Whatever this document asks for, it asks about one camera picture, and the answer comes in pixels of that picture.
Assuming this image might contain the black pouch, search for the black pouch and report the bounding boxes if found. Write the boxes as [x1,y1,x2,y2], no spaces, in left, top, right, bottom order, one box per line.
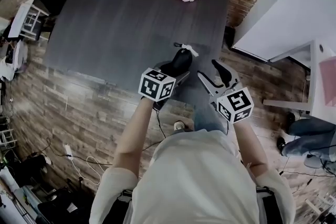
[167,42,200,78]

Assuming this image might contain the black floor cable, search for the black floor cable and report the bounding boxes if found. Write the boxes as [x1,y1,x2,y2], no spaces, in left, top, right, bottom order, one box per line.
[45,137,114,166]

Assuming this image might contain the dark grey table white legs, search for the dark grey table white legs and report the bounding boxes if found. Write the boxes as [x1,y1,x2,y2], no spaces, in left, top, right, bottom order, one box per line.
[43,0,232,113]

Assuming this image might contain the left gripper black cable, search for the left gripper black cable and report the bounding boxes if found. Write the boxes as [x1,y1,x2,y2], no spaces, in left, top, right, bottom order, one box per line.
[154,109,169,140]

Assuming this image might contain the person's white shirt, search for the person's white shirt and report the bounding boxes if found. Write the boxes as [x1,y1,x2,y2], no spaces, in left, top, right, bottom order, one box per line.
[89,129,297,224]

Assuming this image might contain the white desk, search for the white desk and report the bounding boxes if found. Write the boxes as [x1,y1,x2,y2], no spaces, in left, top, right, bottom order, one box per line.
[262,39,336,124]

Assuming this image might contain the black shoulder strap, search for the black shoulder strap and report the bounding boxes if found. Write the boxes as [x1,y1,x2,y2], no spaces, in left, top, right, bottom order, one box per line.
[255,185,277,224]

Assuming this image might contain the small white table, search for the small white table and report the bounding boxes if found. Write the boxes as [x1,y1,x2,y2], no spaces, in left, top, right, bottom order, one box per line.
[7,0,51,42]

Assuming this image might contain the white cloth pile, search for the white cloth pile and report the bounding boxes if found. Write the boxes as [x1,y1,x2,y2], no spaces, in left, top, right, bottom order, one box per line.
[0,39,29,80]

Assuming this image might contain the white wire rack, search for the white wire rack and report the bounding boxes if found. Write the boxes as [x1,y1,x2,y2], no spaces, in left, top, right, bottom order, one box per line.
[0,112,17,156]

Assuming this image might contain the white cable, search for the white cable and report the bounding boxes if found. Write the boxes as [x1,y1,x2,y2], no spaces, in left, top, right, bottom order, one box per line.
[70,155,106,186]

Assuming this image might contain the black equipment bag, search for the black equipment bag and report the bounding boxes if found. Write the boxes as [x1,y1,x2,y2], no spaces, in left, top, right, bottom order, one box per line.
[17,153,54,187]

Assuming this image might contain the white power strip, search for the white power strip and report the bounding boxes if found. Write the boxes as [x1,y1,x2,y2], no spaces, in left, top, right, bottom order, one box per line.
[64,143,75,161]

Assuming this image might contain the person's left forearm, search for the person's left forearm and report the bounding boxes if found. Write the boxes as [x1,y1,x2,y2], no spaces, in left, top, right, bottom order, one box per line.
[112,98,156,174]

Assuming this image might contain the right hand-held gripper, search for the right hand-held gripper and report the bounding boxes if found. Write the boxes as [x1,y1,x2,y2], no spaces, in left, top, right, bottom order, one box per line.
[197,59,255,124]

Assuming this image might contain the pink translucent box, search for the pink translucent box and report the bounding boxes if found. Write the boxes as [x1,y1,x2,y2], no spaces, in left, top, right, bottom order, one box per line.
[317,56,336,109]

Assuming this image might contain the white partition panel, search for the white partition panel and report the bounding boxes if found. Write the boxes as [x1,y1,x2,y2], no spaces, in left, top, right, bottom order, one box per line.
[230,0,336,63]

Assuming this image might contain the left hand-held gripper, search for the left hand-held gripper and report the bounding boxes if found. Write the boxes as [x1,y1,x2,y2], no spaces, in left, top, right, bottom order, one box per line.
[138,61,191,111]

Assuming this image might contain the person's right forearm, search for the person's right forearm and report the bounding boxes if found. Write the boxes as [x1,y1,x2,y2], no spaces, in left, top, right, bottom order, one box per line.
[232,119,269,177]

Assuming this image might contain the person's jeans leg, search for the person's jeans leg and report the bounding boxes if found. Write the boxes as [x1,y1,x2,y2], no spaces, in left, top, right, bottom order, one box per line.
[193,104,228,136]

